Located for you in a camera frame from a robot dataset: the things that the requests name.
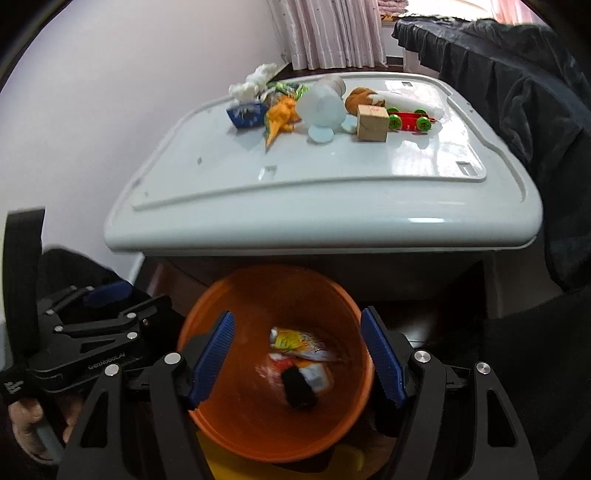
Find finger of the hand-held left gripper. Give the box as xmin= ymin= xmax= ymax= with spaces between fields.
xmin=53 ymin=295 xmax=173 ymax=352
xmin=37 ymin=281 xmax=133 ymax=324

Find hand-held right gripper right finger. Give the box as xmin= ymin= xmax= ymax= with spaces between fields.
xmin=359 ymin=306 xmax=539 ymax=480

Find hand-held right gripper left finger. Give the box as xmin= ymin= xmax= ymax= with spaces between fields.
xmin=56 ymin=311 xmax=236 ymax=480

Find orange plastic bin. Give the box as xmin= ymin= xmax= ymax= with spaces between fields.
xmin=177 ymin=265 xmax=375 ymax=463

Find white foam tube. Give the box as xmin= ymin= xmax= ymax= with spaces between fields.
xmin=379 ymin=90 xmax=446 ymax=120

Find person's left hand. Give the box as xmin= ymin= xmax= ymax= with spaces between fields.
xmin=9 ymin=392 xmax=86 ymax=462

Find white and red wrapper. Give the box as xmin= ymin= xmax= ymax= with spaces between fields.
xmin=259 ymin=355 xmax=334 ymax=393

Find yellow snack wrapper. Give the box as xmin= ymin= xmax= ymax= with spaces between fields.
xmin=269 ymin=327 xmax=342 ymax=363

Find black fuzzy object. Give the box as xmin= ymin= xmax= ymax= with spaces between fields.
xmin=281 ymin=367 xmax=319 ymax=409

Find yellow plastic object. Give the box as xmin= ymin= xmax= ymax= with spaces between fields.
xmin=198 ymin=431 xmax=365 ymax=480

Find white plastic storage box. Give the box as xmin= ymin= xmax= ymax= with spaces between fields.
xmin=104 ymin=71 xmax=543 ymax=319

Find blue patterned packet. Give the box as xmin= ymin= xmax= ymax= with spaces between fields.
xmin=226 ymin=102 xmax=269 ymax=131

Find wooden cube block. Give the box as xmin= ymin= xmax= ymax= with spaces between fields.
xmin=356 ymin=104 xmax=389 ymax=142

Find red toy car green wheels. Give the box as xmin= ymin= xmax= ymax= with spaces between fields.
xmin=385 ymin=106 xmax=437 ymax=132

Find orange toy dinosaur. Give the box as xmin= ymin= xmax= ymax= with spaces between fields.
xmin=264 ymin=95 xmax=302 ymax=151

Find translucent white plastic cup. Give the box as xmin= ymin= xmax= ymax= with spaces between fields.
xmin=295 ymin=85 xmax=347 ymax=130

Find brown toy bread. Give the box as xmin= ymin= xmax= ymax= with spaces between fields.
xmin=344 ymin=88 xmax=389 ymax=116

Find green snack wrapper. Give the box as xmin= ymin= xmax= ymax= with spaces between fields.
xmin=268 ymin=80 xmax=309 ymax=101

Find grey paper cup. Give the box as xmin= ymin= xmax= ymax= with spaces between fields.
xmin=316 ymin=75 xmax=347 ymax=97

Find dark cloth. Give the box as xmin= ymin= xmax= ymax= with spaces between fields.
xmin=392 ymin=17 xmax=591 ymax=291

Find white curtain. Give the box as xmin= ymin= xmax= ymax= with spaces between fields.
xmin=267 ymin=0 xmax=387 ymax=70

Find pink patterned cloth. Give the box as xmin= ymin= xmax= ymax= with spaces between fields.
xmin=376 ymin=0 xmax=409 ymax=19

